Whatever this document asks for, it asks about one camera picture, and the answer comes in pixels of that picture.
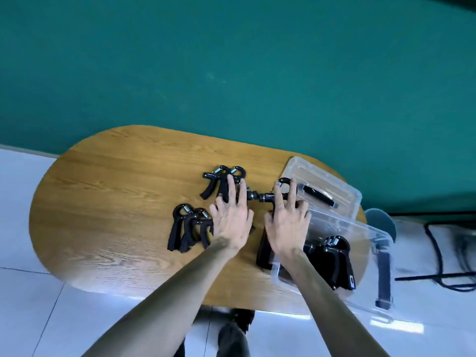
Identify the person's dark trousers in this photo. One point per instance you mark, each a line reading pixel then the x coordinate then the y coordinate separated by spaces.
pixel 232 342

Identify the clear lid with black handle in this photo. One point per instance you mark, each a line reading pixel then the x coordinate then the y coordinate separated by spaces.
pixel 323 178

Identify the wooden table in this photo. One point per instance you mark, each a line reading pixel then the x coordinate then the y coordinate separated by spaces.
pixel 111 163

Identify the person's left hand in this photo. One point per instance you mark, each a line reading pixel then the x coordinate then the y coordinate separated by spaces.
pixel 232 226

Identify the person's left forearm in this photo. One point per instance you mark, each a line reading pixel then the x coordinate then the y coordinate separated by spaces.
pixel 160 316

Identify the pile of grip strengtheners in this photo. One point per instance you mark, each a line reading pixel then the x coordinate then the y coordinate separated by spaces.
pixel 331 263

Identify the clear plastic storage box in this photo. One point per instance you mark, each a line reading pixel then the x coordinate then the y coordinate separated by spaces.
pixel 364 256

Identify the person's right hand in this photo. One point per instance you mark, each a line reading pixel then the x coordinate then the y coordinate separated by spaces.
pixel 288 230

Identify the person's right forearm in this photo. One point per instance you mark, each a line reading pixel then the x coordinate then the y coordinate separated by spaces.
pixel 334 316

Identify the black metal stand frame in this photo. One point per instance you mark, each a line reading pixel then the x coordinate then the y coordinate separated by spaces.
pixel 427 277

